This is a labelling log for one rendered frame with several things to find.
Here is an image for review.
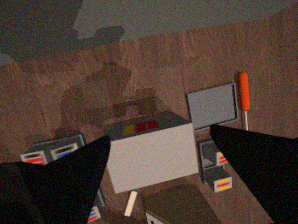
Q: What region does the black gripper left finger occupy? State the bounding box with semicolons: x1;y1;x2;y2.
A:
0;135;111;224

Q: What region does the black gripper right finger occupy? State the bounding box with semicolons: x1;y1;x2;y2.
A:
209;124;298;223

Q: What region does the orange-handled screwdriver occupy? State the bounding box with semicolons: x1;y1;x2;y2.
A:
237;72;250;130

